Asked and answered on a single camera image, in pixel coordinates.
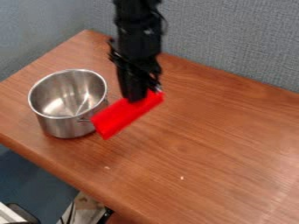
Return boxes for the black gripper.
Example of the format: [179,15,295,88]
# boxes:
[108,25,164,102]

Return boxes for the red plastic block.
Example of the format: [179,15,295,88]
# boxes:
[90,90,164,139]

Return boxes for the stainless steel pot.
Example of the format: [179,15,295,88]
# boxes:
[28,69,108,138]

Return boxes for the black white floor object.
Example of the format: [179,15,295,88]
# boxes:
[0,202,42,224]

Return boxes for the table leg frame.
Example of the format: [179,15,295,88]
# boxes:
[56,192,114,224]

